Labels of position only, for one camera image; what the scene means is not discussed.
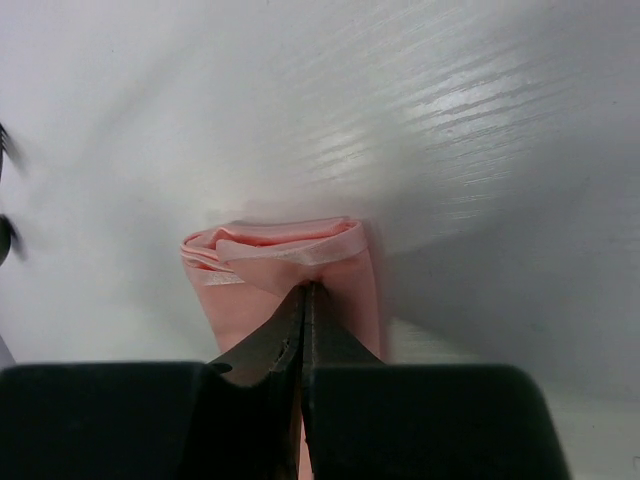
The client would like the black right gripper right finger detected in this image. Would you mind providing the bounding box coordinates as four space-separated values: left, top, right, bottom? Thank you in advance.
302 284 570 479

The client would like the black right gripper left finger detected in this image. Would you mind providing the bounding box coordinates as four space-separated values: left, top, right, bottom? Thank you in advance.
1 287 305 479

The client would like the pink satin napkin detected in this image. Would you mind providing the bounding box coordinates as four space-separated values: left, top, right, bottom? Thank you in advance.
171 217 404 479

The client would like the black fork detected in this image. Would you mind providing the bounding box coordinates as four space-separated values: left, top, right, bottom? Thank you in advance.
0 124 26 173

